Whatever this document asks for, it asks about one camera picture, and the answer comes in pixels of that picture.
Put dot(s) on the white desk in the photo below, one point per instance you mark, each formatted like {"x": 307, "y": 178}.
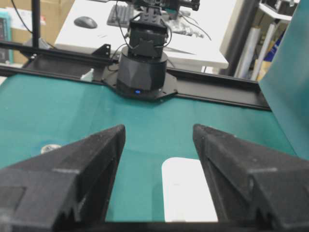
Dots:
{"x": 85, "y": 30}

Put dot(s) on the black computer mouse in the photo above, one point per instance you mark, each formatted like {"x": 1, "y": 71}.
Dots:
{"x": 85, "y": 22}

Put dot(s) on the cardboard box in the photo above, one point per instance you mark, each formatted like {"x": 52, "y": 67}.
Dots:
{"x": 53, "y": 15}

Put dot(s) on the black aluminium frame rail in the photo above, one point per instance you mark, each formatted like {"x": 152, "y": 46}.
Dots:
{"x": 61, "y": 64}

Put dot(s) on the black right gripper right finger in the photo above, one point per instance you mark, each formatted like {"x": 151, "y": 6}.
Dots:
{"x": 251, "y": 182}

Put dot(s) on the dark keyboard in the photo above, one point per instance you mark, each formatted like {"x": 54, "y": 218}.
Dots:
{"x": 120, "y": 14}

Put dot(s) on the black vertical pole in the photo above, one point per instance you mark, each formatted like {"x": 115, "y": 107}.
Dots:
{"x": 36, "y": 29}

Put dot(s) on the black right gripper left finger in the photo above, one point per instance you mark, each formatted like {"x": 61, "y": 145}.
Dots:
{"x": 63, "y": 188}

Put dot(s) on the white plastic tray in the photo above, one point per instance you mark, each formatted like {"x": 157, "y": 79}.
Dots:
{"x": 186, "y": 194}

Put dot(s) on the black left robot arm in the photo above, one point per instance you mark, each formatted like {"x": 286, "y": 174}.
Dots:
{"x": 143, "y": 64}

